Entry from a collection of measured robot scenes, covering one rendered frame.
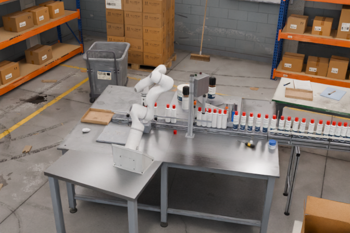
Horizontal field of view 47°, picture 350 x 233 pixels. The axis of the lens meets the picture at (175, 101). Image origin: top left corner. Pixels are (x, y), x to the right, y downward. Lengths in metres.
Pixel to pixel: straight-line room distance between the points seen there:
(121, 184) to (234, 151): 1.16
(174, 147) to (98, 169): 0.77
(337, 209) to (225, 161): 1.15
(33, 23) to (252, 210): 5.20
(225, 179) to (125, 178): 1.42
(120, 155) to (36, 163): 1.98
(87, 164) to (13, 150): 2.11
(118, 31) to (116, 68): 1.59
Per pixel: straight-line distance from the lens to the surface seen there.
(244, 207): 4.29
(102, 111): 4.63
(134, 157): 3.57
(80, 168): 3.77
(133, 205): 3.47
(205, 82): 3.93
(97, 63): 6.33
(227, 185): 4.53
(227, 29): 8.53
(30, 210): 4.73
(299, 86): 5.60
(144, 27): 7.49
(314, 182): 5.19
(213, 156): 3.88
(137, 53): 7.71
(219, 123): 4.19
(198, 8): 8.62
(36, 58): 7.88
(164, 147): 3.97
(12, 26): 7.45
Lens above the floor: 3.02
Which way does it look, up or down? 27 degrees down
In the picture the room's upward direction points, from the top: 1 degrees clockwise
